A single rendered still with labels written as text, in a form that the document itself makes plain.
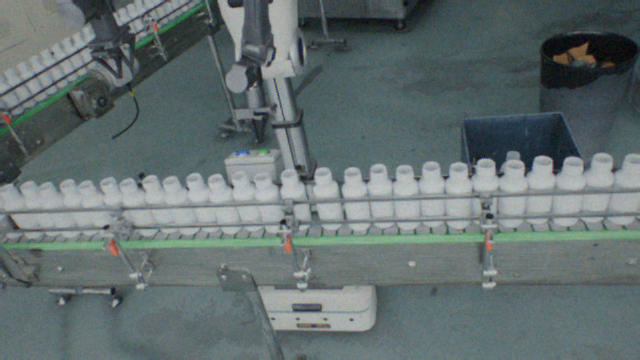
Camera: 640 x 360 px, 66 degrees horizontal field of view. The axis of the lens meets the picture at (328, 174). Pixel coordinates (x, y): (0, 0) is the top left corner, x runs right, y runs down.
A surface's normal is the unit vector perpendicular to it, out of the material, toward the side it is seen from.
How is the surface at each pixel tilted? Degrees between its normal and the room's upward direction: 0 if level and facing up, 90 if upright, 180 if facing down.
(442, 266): 90
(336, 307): 90
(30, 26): 90
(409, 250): 90
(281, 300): 31
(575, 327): 0
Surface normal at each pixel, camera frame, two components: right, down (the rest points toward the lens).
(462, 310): -0.15, -0.78
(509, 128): -0.12, 0.62
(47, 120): 0.90, 0.15
